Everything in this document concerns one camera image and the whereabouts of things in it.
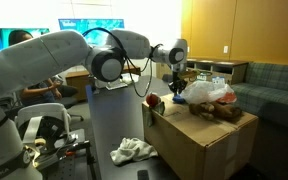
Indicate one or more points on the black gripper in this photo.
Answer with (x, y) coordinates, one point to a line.
(177, 85)

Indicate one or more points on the white plastic bag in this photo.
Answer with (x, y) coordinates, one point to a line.
(206, 91)

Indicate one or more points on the brown plush toy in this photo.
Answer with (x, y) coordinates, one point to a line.
(211, 110)

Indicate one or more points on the white cloth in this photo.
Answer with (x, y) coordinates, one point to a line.
(132, 149)

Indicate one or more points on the blue sponge cloth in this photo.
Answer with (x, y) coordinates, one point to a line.
(178, 99)

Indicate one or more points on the dark grey eraser block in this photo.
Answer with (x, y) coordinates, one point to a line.
(142, 175)

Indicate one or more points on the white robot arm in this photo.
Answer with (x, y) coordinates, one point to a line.
(34, 60)

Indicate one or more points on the large cardboard box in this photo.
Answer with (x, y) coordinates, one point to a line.
(195, 148)

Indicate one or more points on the red apple toy with leaves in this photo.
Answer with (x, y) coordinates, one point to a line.
(154, 104)

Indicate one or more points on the wooden cabinet shelf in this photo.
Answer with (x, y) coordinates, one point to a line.
(232, 70)

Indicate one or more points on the low wooden sideboard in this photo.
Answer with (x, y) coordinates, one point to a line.
(79, 80)

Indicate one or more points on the green plaid sofa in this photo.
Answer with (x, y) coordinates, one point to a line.
(264, 92)

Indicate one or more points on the seated person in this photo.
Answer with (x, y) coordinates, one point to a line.
(43, 92)

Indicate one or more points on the wall television screen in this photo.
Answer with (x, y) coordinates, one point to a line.
(96, 36)

